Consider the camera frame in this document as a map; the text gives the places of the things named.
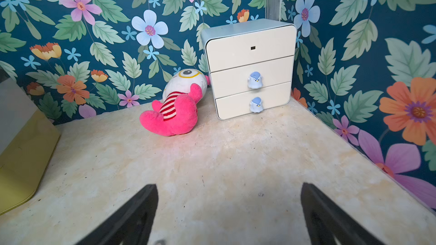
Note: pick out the three-tier colored drawer cabinet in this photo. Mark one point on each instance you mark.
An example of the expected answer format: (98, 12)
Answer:
(28, 140)

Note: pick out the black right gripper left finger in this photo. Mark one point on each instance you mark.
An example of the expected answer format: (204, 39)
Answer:
(131, 224)

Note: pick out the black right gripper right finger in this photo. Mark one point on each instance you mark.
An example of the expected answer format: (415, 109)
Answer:
(328, 224)

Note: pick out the pink white plush toy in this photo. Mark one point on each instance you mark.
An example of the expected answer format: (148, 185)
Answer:
(177, 113)

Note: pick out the white blue mini drawer cabinet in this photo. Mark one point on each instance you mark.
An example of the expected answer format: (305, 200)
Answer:
(235, 51)

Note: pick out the upper blue bird knob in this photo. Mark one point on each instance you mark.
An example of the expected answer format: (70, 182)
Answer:
(255, 81)

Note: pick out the blue bird knob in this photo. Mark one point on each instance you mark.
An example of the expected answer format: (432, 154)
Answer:
(256, 105)
(255, 81)

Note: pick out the lower blue bird knob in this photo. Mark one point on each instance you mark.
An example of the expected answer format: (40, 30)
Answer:
(256, 105)

